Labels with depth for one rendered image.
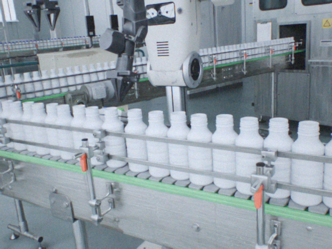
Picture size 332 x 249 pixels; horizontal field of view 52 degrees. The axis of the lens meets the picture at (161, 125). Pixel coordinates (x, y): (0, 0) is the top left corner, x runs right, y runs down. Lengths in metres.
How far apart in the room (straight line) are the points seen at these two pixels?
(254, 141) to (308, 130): 0.11
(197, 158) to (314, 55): 3.75
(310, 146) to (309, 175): 0.06
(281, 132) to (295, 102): 3.94
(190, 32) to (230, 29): 6.34
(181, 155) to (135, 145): 0.13
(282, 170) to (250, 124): 0.11
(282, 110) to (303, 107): 0.30
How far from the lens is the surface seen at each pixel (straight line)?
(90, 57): 5.12
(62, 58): 4.94
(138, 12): 1.14
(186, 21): 1.45
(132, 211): 0.95
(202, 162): 0.80
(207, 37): 7.25
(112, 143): 0.95
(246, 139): 0.74
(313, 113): 4.58
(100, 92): 2.42
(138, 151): 0.90
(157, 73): 1.52
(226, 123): 0.76
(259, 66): 3.92
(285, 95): 4.72
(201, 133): 0.78
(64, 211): 1.15
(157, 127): 0.84
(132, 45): 1.17
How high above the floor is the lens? 1.36
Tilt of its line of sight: 15 degrees down
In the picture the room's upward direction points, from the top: 5 degrees counter-clockwise
